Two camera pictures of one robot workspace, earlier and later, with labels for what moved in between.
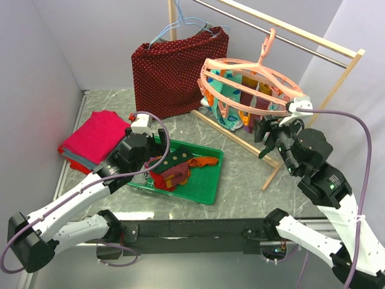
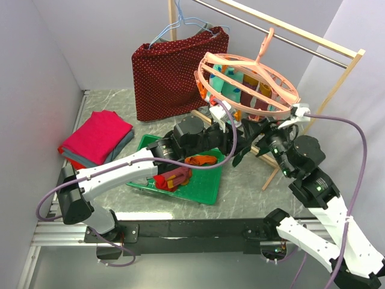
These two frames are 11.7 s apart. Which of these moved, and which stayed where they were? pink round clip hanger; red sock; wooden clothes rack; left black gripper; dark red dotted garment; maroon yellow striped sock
Moved: left black gripper; pink round clip hanger
Stayed: maroon yellow striped sock; wooden clothes rack; dark red dotted garment; red sock
